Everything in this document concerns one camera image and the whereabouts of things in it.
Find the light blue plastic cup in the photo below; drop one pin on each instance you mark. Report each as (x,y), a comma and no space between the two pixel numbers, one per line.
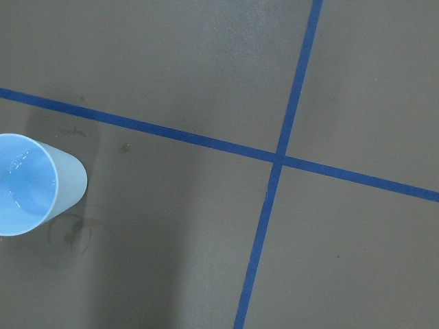
(38,182)

